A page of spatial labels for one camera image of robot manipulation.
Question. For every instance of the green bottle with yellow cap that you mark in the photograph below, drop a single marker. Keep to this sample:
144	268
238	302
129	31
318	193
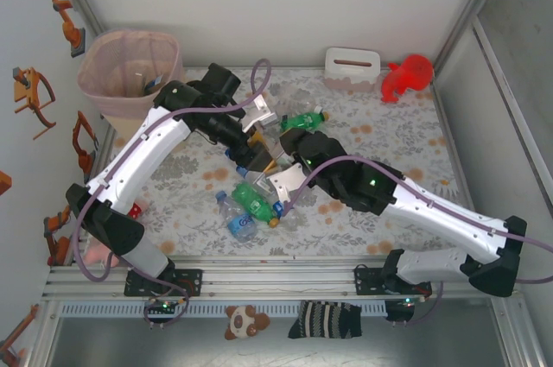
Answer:
302	121
252	203

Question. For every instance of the clear bottle dark blue label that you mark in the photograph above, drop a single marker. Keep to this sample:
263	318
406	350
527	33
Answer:
229	153
296	218

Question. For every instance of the crushed clear bottle white cap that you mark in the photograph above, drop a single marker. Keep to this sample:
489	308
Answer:
298	99

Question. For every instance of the clear bottle light blue label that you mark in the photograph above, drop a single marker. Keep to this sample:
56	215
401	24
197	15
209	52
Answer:
239	221

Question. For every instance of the soda water bottle blue label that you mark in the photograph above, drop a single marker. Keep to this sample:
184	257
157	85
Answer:
156	80

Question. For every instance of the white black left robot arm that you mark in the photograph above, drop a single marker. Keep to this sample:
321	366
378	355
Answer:
142	155

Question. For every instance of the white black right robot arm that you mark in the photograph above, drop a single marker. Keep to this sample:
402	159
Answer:
432	216

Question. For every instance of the beige bin with pink liner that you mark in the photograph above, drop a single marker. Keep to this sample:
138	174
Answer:
129	125

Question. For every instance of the white pink tissue box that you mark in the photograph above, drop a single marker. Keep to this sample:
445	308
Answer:
352	75

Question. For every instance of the floral tablecloth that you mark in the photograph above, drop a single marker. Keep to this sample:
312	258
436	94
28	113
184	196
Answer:
194	229

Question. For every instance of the red plastic toy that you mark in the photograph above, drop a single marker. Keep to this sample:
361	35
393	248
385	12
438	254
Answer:
410	73

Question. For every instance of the brown white panda plush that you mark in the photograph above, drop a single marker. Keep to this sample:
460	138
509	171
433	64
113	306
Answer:
242	323

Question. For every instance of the black white striped sock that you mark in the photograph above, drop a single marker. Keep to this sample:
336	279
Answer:
324	319

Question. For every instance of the pink plush with dotted dress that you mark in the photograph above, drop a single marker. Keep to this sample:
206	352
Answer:
97	255

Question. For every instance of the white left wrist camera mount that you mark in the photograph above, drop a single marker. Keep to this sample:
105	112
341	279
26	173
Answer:
259	114

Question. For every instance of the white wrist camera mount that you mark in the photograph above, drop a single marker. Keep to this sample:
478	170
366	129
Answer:
285	181
259	114

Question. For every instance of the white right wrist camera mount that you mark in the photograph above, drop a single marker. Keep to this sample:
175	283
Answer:
285	181

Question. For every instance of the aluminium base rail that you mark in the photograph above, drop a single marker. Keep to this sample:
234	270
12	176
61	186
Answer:
281	285

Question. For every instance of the orange claw wall model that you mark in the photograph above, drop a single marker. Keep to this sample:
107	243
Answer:
30	95

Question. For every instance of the aluminium right frame post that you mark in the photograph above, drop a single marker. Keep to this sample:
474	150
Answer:
475	8

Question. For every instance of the orange block wall model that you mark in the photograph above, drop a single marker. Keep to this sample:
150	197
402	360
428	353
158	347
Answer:
4	182

